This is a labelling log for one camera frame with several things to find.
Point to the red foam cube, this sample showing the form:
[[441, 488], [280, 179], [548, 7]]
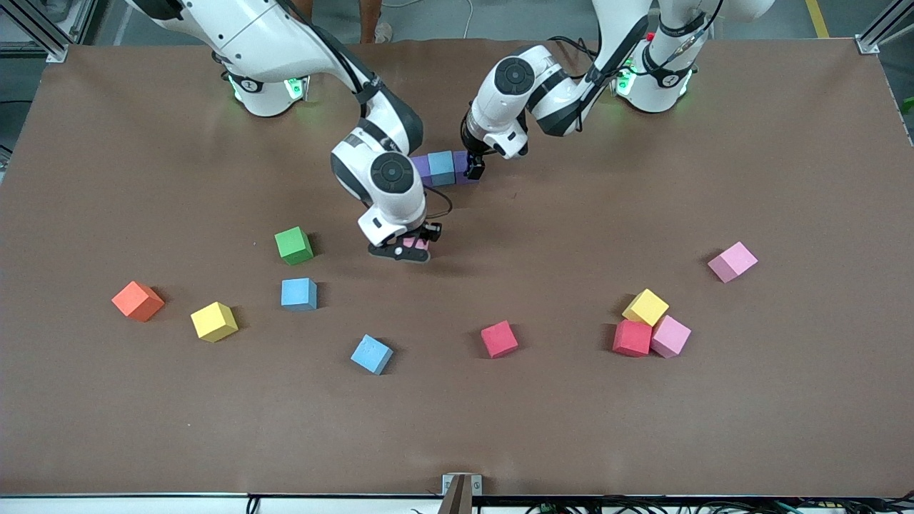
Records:
[[499, 338], [632, 338]]

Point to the purple foam cube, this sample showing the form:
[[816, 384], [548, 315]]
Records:
[[462, 165], [422, 170]]

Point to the orange foam cube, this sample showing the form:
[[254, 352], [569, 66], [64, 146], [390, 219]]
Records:
[[138, 300]]

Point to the person's bare leg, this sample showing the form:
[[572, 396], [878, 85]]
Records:
[[371, 14]]

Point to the yellow foam cube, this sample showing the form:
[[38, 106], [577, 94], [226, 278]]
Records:
[[213, 321], [645, 307]]

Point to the blue foam cube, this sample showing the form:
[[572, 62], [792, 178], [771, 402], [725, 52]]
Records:
[[298, 293], [371, 354], [441, 168]]

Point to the green foam cube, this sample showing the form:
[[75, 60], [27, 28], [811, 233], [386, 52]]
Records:
[[293, 245]]

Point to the beige shoe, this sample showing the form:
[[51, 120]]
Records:
[[384, 33]]

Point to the large table cover mat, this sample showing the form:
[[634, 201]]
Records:
[[457, 428]]

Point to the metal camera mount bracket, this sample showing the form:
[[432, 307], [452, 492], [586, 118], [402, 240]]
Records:
[[460, 489]]

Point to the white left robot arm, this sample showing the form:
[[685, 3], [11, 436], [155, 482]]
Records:
[[515, 75]]

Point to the small green item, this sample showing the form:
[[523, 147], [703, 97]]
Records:
[[908, 106]]

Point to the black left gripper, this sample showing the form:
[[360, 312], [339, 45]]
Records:
[[472, 155]]

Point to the aluminium frame post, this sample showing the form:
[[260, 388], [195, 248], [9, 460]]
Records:
[[43, 32], [867, 44]]

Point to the pink foam cube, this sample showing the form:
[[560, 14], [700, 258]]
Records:
[[414, 243], [670, 336], [732, 261]]

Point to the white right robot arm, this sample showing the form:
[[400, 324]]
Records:
[[285, 43]]

